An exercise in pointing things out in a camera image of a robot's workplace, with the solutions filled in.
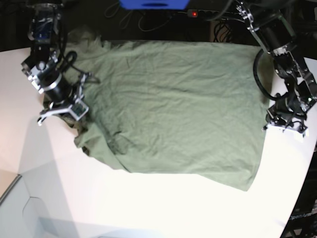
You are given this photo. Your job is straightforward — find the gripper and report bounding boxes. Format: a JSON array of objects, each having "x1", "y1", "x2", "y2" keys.
[
  {"x1": 37, "y1": 71, "x2": 91, "y2": 125},
  {"x1": 262, "y1": 99, "x2": 309, "y2": 138}
]

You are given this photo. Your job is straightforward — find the green t-shirt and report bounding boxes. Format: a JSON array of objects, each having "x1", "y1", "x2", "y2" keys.
[{"x1": 66, "y1": 27, "x2": 268, "y2": 191}]

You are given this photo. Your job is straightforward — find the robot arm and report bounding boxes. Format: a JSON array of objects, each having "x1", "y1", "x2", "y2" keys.
[
  {"x1": 21, "y1": 0, "x2": 91, "y2": 125},
  {"x1": 220, "y1": 0, "x2": 317, "y2": 136}
]

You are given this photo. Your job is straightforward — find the blue box at top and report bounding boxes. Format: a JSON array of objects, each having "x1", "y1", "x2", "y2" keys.
[{"x1": 119, "y1": 0, "x2": 189, "y2": 10}]

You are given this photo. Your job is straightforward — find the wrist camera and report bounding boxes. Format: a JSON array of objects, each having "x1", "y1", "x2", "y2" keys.
[{"x1": 70, "y1": 103, "x2": 89, "y2": 121}]

